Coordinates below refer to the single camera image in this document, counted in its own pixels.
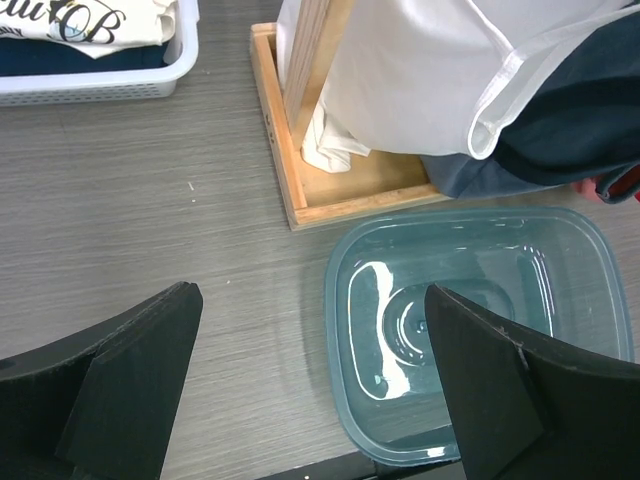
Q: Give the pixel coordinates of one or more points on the folded navy garment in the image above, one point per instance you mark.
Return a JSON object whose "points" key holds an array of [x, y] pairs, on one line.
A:
{"points": [[33, 57]]}

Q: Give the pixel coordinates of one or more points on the white plastic basket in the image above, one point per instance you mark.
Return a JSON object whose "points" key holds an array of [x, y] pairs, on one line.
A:
{"points": [[181, 55]]}

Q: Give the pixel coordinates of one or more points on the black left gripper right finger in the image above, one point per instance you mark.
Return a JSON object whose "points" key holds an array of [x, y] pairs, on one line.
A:
{"points": [[524, 405]]}

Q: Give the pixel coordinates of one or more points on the teal plastic bin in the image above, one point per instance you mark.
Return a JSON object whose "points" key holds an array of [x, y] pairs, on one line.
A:
{"points": [[549, 269]]}

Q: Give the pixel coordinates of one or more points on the folded white printed shirt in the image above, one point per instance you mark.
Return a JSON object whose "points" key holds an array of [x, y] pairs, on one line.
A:
{"points": [[93, 27]]}

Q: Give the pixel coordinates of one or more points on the white tank top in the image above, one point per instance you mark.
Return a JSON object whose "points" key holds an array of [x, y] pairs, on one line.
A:
{"points": [[442, 77]]}

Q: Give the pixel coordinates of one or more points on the wooden clothes rack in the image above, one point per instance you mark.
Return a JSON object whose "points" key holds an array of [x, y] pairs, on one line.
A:
{"points": [[325, 176]]}

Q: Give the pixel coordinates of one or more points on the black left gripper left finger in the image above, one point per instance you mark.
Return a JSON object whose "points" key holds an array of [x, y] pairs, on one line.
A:
{"points": [[101, 403]]}

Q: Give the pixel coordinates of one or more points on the navy blue tank top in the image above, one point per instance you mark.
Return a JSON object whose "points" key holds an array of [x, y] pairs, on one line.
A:
{"points": [[581, 128]]}

